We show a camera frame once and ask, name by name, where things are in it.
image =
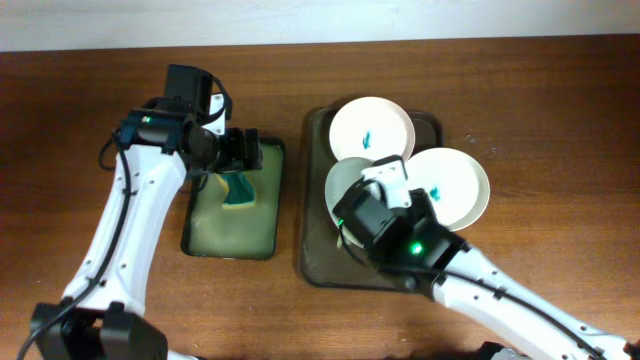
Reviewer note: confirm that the dark brown serving tray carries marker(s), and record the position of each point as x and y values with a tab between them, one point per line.
322	262

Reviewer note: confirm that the pale blue plate front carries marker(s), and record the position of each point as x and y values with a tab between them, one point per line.
340	178

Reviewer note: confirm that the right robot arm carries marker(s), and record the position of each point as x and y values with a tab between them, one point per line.
408	245

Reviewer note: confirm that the green and yellow sponge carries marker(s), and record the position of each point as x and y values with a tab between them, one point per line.
239	191

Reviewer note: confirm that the white plate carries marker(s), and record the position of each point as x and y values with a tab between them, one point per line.
457	185
371	128

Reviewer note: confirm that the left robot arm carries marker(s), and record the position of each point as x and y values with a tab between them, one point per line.
158	146

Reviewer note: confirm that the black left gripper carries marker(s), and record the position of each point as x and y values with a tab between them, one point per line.
237	161

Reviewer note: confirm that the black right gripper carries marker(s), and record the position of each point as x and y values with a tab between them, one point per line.
421	202

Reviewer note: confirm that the black tray with soapy water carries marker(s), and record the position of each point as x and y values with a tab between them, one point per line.
214	229

